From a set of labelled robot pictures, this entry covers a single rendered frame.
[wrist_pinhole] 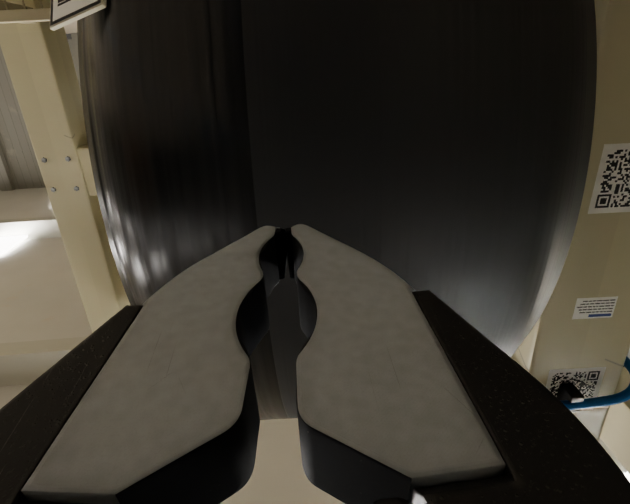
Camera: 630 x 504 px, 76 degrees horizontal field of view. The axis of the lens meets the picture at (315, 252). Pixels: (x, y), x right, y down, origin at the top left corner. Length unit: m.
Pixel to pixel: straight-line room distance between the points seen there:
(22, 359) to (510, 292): 4.51
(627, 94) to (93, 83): 0.46
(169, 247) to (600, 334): 0.54
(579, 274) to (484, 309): 0.31
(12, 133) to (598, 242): 13.22
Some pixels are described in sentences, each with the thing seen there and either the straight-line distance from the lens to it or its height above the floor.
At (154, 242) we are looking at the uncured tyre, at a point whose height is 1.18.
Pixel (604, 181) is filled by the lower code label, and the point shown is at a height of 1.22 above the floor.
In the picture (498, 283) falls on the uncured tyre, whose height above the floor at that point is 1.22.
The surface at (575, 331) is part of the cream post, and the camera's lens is 0.61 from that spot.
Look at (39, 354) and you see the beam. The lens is 4.52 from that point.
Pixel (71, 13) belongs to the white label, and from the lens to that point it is 0.27.
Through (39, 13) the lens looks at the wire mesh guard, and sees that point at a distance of 0.94.
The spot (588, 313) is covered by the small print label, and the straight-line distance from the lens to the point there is 0.60.
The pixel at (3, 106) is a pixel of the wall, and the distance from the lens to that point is 13.34.
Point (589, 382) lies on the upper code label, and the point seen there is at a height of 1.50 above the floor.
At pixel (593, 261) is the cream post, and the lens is 0.57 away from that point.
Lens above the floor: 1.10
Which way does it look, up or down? 24 degrees up
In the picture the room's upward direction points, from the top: 177 degrees clockwise
